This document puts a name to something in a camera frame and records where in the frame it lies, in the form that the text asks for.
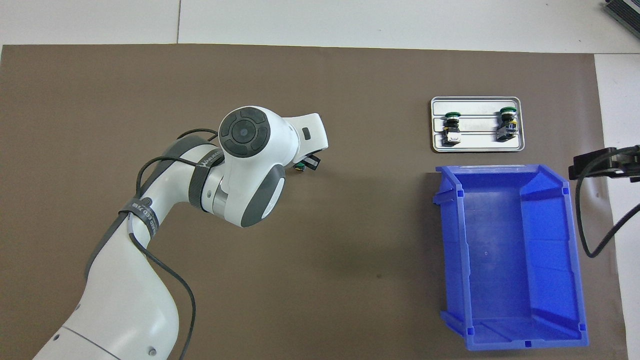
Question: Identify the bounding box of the brown table mat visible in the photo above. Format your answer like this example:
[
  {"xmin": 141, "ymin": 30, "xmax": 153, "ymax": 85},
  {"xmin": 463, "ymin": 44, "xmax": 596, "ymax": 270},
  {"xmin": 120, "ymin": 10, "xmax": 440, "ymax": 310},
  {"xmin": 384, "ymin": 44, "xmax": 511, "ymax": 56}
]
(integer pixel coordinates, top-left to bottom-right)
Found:
[{"xmin": 0, "ymin": 44, "xmax": 630, "ymax": 360}]

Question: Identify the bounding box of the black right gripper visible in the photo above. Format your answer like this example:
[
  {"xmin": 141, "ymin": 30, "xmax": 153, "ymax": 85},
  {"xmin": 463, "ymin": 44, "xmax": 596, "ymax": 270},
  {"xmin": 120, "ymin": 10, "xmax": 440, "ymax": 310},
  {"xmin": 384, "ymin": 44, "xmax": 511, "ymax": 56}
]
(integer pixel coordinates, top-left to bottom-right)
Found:
[{"xmin": 568, "ymin": 145, "xmax": 640, "ymax": 180}]

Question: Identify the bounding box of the blue plastic storage bin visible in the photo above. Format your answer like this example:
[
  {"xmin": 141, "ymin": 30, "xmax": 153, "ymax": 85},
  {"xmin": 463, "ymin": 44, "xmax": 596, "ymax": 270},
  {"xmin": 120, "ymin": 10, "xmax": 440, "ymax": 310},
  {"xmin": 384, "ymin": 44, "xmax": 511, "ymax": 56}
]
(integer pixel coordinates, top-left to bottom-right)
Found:
[{"xmin": 432, "ymin": 164, "xmax": 590, "ymax": 351}]

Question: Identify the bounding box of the silver metal tray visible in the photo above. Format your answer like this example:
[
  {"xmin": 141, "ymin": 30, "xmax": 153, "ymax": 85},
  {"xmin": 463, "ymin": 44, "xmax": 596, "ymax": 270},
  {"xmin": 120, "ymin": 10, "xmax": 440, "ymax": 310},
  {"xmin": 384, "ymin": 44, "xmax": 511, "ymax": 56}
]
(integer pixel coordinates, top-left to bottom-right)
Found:
[{"xmin": 430, "ymin": 96, "xmax": 525, "ymax": 153}]

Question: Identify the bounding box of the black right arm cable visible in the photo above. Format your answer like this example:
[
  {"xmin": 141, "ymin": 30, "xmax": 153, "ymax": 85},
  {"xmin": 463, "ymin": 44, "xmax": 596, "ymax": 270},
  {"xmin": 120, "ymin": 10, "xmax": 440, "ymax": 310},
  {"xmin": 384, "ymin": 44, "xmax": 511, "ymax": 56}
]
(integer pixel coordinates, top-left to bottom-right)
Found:
[{"xmin": 575, "ymin": 147, "xmax": 640, "ymax": 259}]

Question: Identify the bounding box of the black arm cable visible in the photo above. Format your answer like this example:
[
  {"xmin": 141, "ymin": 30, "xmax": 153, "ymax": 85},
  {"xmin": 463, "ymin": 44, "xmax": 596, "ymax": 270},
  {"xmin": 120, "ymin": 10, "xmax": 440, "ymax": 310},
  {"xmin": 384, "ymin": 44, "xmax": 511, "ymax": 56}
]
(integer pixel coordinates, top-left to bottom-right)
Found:
[
  {"xmin": 575, "ymin": 147, "xmax": 640, "ymax": 259},
  {"xmin": 135, "ymin": 129, "xmax": 221, "ymax": 360}
]

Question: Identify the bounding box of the grey striped device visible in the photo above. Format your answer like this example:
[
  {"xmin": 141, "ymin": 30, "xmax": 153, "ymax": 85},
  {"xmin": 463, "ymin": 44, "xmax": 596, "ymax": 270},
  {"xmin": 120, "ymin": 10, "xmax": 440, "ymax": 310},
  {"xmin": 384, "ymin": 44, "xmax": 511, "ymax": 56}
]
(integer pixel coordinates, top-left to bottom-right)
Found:
[{"xmin": 602, "ymin": 0, "xmax": 640, "ymax": 26}]

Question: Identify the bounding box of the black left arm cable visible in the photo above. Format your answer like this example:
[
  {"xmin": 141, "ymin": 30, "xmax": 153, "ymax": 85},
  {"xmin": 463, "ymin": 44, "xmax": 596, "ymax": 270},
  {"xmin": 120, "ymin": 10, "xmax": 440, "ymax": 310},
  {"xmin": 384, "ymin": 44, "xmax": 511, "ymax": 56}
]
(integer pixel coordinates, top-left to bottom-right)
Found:
[{"xmin": 135, "ymin": 129, "xmax": 221, "ymax": 360}]

